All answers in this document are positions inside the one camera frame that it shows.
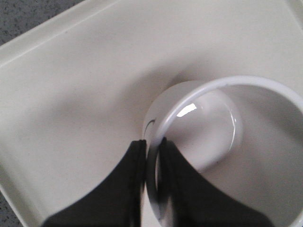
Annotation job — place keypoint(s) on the white smiley mug black handle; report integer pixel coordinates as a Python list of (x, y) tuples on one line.
[(243, 134)]

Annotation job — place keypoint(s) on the cream rectangular plastic tray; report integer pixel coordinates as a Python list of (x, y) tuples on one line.
[(74, 91)]

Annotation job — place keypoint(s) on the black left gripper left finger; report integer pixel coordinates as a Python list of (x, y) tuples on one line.
[(116, 202)]

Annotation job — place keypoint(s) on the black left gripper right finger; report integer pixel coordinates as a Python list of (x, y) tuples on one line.
[(186, 199)]

